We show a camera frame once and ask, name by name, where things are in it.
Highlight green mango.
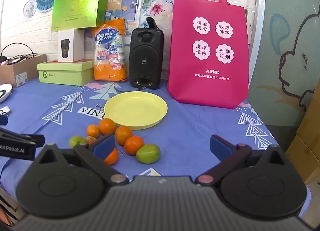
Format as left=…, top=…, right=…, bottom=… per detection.
left=69, top=136, right=87, bottom=149
left=136, top=144, right=161, bottom=164

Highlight stacked cardboard boxes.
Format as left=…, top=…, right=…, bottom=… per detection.
left=285, top=77, right=320, bottom=185

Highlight blue printed tablecloth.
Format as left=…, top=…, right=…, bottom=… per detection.
left=0, top=78, right=280, bottom=221

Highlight white cup box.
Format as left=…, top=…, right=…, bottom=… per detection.
left=58, top=29, right=85, bottom=63

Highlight shiny green gift box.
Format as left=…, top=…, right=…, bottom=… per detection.
left=51, top=0, right=109, bottom=32

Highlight brown cardboard box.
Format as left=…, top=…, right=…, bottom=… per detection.
left=0, top=54, right=47, bottom=88

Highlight pink tote bag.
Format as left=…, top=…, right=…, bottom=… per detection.
left=167, top=0, right=249, bottom=109

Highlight clear wrapped floral item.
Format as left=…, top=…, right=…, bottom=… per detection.
left=139, top=0, right=181, bottom=31

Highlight black speaker cable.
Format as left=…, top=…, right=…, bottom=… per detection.
left=113, top=81, right=148, bottom=94

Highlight pale green shoe box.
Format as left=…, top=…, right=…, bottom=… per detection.
left=37, top=60, right=95, bottom=87

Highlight black speaker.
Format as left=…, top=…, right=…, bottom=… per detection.
left=129, top=17, right=164, bottom=90

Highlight white bowl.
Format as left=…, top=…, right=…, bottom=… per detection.
left=0, top=84, right=13, bottom=104

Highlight yellow plastic plate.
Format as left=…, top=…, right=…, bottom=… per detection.
left=104, top=91, right=168, bottom=130

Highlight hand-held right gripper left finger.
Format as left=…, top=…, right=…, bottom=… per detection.
left=32, top=134, right=129, bottom=186

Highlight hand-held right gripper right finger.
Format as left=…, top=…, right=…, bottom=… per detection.
left=195, top=134, right=288, bottom=186

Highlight blue printed card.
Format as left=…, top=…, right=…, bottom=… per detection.
left=105, top=0, right=143, bottom=25

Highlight small blue paper fan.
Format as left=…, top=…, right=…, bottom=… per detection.
left=24, top=0, right=38, bottom=15

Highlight orange white snack bag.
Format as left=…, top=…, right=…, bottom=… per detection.
left=93, top=19, right=129, bottom=82

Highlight small orange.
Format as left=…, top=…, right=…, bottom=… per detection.
left=87, top=124, right=100, bottom=138

